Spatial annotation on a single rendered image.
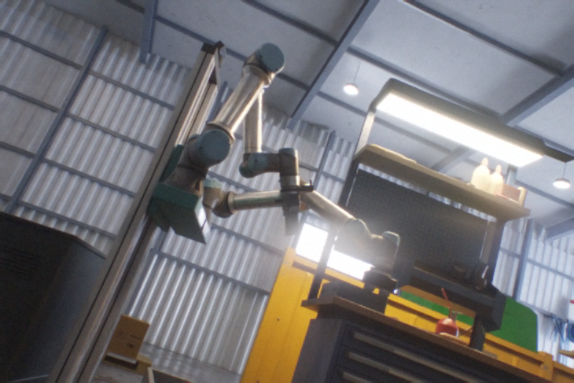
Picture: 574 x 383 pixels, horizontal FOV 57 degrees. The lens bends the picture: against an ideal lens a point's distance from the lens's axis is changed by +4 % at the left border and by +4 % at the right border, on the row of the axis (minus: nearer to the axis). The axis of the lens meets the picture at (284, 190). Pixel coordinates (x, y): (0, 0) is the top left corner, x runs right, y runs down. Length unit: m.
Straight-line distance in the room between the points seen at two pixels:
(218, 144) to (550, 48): 10.79
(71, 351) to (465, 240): 1.84
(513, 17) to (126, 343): 9.09
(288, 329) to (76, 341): 1.36
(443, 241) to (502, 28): 9.38
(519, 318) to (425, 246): 2.82
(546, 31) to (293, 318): 9.72
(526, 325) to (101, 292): 4.18
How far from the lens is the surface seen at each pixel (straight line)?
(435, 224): 2.70
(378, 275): 2.15
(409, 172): 2.55
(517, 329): 5.32
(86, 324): 2.02
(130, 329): 6.66
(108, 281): 2.01
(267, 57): 1.98
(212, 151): 1.80
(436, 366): 2.06
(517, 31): 11.90
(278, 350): 3.03
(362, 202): 2.57
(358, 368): 1.97
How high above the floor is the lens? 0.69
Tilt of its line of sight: 17 degrees up
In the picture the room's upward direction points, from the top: 20 degrees clockwise
